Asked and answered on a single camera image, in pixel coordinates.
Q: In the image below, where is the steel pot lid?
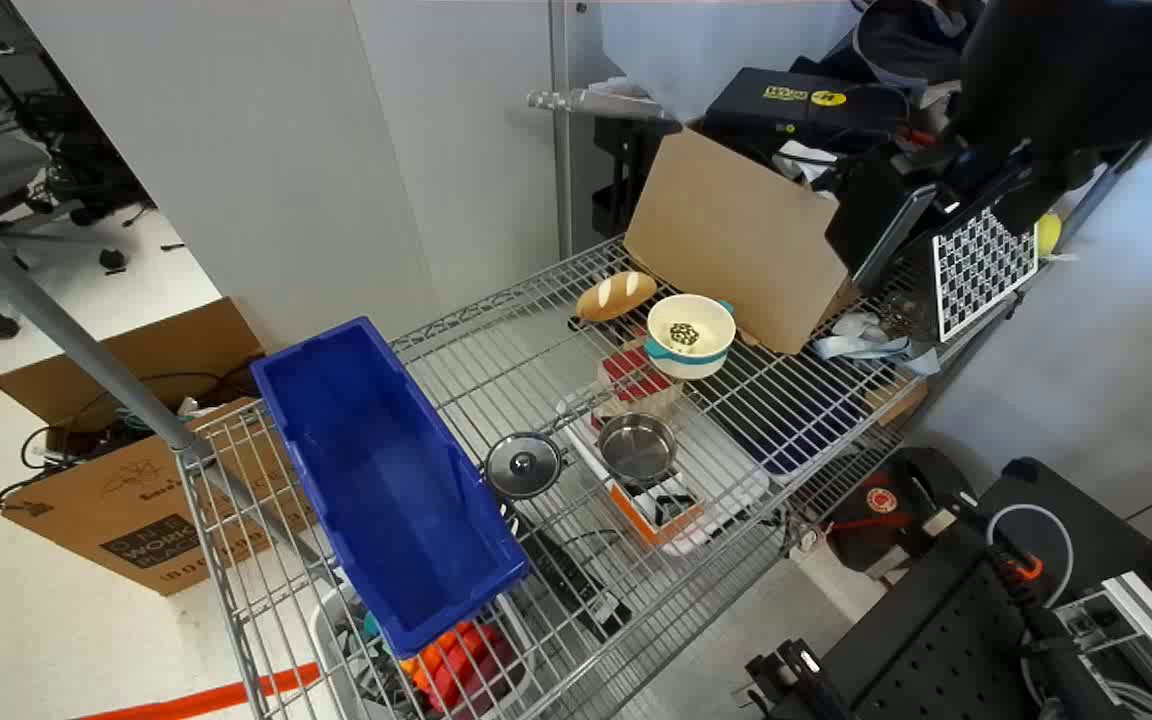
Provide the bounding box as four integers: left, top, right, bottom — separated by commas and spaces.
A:
486, 429, 568, 503

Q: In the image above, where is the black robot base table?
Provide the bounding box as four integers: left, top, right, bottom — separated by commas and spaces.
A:
745, 456, 1152, 720

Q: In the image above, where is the small steel pot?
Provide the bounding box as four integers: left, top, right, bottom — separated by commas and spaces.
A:
598, 413, 680, 497

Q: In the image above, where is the red toy block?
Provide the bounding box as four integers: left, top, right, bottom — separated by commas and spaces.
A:
599, 344, 684, 413

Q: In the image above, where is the bread roll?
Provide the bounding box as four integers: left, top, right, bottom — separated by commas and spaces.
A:
571, 270, 665, 330

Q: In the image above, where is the white and teal bowl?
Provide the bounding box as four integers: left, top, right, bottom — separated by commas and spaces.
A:
641, 291, 741, 384

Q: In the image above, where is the white box with orange edge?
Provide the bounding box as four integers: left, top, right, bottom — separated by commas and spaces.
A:
562, 403, 772, 556

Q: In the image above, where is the brown cardboard sheet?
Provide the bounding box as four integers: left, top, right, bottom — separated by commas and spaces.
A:
619, 123, 863, 356

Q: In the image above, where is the black device with label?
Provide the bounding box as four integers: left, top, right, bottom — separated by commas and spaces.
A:
514, 523, 632, 645

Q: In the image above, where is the blue plastic bin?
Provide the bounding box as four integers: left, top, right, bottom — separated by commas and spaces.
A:
250, 315, 534, 661

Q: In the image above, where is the crumpled plastic wrap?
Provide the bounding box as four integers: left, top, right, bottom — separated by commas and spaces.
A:
811, 312, 941, 381

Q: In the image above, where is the rainbow stacking toy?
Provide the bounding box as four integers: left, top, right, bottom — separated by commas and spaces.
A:
401, 618, 522, 720

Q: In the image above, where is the black and orange device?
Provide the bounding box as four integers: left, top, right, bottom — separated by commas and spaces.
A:
826, 448, 970, 578

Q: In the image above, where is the clear plastic tub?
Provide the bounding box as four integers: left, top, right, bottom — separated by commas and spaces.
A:
598, 0, 863, 123

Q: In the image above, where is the black box with yellow logo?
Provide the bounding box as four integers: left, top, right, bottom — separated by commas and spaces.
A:
706, 64, 908, 140

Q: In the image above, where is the clear toy container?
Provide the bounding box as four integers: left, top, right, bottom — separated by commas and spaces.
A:
312, 584, 528, 720

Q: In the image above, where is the white perforated grid panel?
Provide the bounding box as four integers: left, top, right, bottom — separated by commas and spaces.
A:
927, 199, 1045, 350

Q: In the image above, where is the open cardboard box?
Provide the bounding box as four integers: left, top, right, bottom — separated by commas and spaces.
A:
0, 296, 312, 601

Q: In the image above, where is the yellow ball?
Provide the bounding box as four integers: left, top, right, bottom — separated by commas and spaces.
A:
1027, 211, 1070, 262

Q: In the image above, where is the orange strip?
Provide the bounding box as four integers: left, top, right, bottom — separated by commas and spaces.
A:
78, 661, 329, 720

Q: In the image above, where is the grey metal pole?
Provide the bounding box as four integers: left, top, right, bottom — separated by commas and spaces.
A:
0, 184, 212, 465

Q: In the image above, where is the black office chair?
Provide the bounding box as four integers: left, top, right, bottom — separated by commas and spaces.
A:
0, 37, 152, 341

